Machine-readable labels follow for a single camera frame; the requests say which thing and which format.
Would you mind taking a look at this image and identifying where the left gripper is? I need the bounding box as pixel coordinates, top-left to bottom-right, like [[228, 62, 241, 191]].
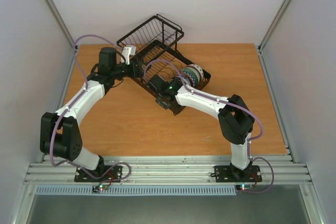
[[112, 60, 152, 80]]

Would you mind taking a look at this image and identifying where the red geometric small bowl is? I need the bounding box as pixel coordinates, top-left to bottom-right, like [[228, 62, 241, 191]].
[[181, 73, 195, 87]]

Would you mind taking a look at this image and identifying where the black wire dish rack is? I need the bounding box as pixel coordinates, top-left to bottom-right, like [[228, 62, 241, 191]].
[[117, 14, 211, 114]]

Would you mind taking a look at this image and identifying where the celadon green bowl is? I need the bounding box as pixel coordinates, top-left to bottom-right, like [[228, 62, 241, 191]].
[[181, 67, 201, 87]]

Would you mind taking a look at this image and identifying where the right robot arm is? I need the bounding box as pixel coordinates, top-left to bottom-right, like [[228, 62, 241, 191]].
[[146, 74, 255, 180]]

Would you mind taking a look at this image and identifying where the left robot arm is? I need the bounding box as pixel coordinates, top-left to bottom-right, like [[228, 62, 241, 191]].
[[40, 45, 143, 181]]

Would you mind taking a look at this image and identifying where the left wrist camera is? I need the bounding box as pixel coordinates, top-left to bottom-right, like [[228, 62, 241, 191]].
[[122, 45, 136, 65]]

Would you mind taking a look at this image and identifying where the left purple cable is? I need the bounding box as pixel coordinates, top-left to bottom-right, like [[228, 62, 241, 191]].
[[49, 34, 132, 183]]

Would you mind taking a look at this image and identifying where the purple cable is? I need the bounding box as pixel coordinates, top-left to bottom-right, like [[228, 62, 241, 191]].
[[143, 60, 276, 195], [49, 34, 132, 183]]

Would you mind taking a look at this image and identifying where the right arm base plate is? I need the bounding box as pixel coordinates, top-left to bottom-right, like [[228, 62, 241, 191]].
[[210, 165, 262, 183]]

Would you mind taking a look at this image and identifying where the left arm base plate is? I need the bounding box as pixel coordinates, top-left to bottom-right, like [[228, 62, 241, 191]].
[[74, 165, 123, 183]]

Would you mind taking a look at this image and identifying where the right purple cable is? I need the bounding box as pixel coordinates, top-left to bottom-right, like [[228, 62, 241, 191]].
[[143, 60, 276, 195]]

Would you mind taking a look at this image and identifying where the aluminium rail frame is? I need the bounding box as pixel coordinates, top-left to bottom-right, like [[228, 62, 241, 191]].
[[24, 155, 312, 185]]

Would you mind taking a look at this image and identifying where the blue slotted cable duct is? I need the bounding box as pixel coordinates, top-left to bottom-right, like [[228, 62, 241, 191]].
[[35, 185, 236, 197]]

